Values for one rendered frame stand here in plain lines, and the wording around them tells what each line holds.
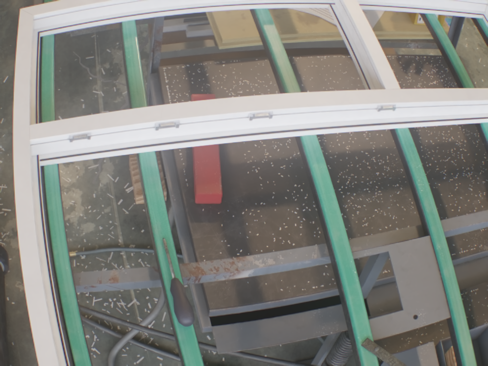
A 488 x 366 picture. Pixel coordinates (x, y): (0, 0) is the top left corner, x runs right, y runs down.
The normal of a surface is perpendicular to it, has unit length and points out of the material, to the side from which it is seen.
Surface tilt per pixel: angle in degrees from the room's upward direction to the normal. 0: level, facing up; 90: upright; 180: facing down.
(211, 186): 0
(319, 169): 0
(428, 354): 0
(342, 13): 90
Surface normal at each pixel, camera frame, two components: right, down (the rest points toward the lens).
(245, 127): 0.20, 0.81
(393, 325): 0.10, -0.58
